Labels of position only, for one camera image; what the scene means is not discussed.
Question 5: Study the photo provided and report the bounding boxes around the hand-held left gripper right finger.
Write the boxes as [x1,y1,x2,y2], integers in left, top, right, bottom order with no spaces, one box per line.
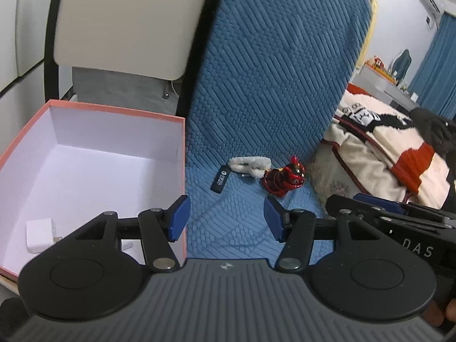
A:
[263,195,390,272]

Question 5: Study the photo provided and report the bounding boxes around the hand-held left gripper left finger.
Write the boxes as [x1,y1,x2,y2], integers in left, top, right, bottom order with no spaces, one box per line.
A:
[64,195,192,273]

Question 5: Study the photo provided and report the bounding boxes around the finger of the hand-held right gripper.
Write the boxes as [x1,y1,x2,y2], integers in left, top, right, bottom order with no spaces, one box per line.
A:
[325,194,450,229]
[352,193,456,219]

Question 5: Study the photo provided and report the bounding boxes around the black rectangular tag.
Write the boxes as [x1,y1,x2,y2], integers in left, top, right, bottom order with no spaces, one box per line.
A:
[210,164,232,194]

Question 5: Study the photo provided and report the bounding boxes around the pink cardboard box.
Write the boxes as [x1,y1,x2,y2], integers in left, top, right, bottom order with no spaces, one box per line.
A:
[0,99,188,283]

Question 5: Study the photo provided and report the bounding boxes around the person's right hand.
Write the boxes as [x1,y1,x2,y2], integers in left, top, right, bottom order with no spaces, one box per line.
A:
[422,297,456,330]

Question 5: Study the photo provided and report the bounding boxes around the red and black figurine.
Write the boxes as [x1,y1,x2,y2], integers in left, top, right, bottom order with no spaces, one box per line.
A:
[263,155,306,197]

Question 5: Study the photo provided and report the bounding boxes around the floral bed sheet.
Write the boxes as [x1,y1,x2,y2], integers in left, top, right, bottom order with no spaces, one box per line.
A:
[307,142,360,208]

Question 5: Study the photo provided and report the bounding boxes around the cream and orange printed blanket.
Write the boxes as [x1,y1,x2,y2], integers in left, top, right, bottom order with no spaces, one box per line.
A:
[321,83,456,211]

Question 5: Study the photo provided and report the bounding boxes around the dark cloth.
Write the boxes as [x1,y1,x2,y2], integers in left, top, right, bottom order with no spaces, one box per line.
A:
[409,108,456,158]

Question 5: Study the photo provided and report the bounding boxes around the white desk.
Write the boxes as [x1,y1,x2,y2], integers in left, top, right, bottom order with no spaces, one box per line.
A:
[355,63,422,112]

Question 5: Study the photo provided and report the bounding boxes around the grey-blue chair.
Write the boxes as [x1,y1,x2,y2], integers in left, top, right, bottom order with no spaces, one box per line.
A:
[391,49,414,80]

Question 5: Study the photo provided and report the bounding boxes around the blue quilted bed cover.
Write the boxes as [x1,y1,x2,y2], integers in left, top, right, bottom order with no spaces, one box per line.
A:
[183,0,373,261]

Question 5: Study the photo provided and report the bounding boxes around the white charger plug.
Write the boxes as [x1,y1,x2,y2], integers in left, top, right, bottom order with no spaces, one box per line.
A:
[26,218,64,256]

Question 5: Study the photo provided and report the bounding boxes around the blue curtain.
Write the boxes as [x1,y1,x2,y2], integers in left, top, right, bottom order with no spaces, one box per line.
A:
[408,11,456,122]

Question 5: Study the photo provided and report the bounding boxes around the yellow cloth edge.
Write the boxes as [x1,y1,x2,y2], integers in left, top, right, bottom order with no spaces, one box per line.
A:
[355,0,379,75]

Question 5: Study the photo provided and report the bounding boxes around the white fluffy keychain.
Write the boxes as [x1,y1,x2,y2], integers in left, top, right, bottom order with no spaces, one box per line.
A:
[228,156,272,179]

